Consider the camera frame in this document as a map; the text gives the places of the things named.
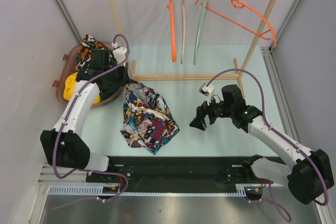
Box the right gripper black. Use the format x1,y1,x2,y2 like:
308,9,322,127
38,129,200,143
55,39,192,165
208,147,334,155
190,93,233,131

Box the comic print shorts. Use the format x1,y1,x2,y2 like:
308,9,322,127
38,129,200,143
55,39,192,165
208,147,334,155
121,80,180,155

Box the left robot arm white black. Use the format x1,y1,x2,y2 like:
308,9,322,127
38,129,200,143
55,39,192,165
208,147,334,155
40,47,129,182

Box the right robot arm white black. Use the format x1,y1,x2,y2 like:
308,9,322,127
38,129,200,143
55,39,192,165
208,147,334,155
190,83,334,205

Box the orange hanger left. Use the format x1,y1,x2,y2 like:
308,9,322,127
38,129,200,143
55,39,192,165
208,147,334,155
167,0,177,62

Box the orange hanger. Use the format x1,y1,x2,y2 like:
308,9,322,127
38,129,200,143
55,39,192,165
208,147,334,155
167,0,177,62
194,0,278,48

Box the beige wooden hanger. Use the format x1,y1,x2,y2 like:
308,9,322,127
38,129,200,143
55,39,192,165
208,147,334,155
180,0,186,65

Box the orange hanger right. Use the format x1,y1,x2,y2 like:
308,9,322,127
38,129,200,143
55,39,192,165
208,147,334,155
194,0,278,48

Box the pale green hanger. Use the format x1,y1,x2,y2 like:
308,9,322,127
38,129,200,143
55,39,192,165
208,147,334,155
193,0,209,65

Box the dark green garment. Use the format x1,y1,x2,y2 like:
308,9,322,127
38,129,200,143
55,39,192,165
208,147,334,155
100,86,124,102

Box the brown laundry basket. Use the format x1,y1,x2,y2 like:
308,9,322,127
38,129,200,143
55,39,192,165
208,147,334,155
52,45,124,108

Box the orange camouflage print garment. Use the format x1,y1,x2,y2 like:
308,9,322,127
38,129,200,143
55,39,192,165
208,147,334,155
75,34,113,71

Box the yellow garment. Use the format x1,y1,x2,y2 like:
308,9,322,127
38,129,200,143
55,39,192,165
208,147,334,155
64,72,102,105

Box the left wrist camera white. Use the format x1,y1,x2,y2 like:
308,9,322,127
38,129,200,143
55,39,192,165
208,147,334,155
111,43,128,67

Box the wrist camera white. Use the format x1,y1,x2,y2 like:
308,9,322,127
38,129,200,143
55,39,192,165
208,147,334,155
111,43,128,67
199,83,215,105

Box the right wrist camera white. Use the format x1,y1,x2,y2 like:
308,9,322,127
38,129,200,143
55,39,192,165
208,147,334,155
199,83,215,105

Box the light blue cable duct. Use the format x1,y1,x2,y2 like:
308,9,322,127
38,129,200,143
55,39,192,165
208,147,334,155
48,185,246,197

